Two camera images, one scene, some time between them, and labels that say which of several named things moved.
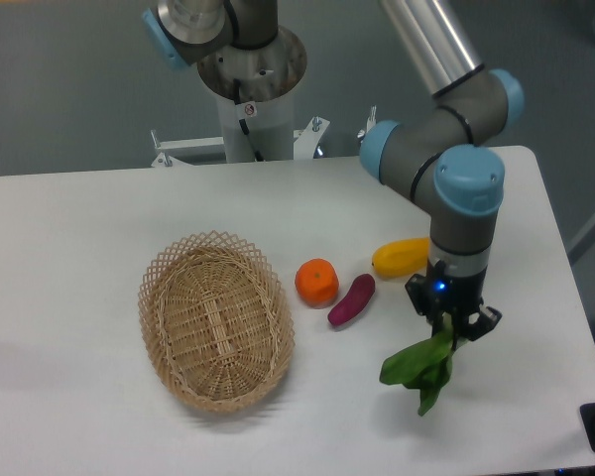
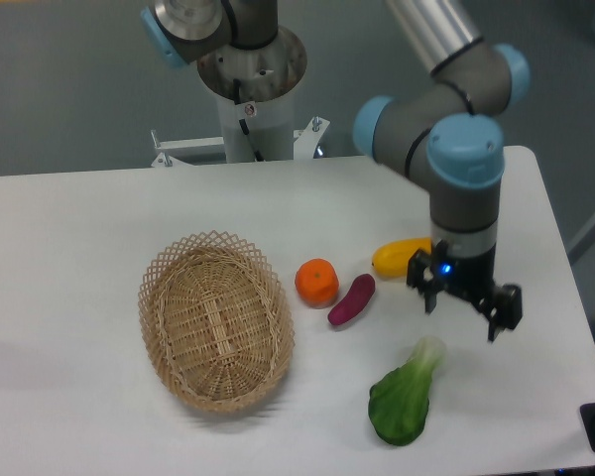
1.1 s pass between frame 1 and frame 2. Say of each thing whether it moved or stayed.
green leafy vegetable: moved
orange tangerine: stayed
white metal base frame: stayed
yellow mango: stayed
